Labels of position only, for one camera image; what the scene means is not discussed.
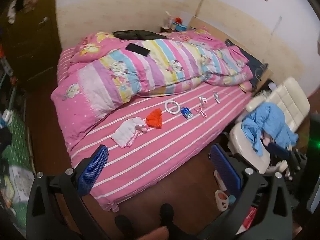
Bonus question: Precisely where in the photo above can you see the green dotted cloth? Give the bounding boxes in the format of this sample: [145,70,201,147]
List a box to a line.
[0,110,35,233]

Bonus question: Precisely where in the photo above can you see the pink cartoon quilt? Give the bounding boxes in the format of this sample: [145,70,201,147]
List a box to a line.
[50,27,254,153]

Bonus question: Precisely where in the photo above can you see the beige house slipper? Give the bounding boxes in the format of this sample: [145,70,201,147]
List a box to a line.
[214,170,227,190]
[215,189,229,212]

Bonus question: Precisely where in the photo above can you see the white tape ring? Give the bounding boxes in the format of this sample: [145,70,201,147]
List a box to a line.
[164,100,179,113]

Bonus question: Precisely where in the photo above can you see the dark blue pillow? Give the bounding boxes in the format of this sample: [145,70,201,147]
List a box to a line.
[226,39,269,90]

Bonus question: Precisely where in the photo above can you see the pink striped bed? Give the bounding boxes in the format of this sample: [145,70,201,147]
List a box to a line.
[50,27,273,213]

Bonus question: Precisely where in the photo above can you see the black phone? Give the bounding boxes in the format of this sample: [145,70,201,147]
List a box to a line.
[125,42,151,56]

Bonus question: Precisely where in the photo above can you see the person's black socked foot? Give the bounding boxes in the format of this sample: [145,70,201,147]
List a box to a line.
[160,204,175,233]

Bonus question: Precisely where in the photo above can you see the white cloth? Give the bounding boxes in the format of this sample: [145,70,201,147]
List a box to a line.
[111,117,148,148]

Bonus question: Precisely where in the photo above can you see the pink scissors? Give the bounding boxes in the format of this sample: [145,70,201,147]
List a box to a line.
[194,106,207,119]

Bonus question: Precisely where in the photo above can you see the cream office chair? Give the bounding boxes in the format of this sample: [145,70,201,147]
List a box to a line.
[229,77,310,180]

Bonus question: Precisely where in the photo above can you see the dark green garment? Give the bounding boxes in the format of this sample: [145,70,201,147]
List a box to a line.
[112,29,168,41]

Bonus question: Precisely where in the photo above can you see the dark brown wardrobe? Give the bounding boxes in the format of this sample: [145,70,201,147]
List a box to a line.
[0,0,62,90]

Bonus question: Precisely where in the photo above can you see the light blue garment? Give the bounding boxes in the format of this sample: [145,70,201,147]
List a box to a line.
[241,102,299,157]

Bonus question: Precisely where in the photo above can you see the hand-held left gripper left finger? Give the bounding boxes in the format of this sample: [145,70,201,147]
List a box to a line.
[25,144,110,240]

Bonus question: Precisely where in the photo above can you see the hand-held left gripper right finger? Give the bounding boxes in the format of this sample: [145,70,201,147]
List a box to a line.
[211,143,295,240]

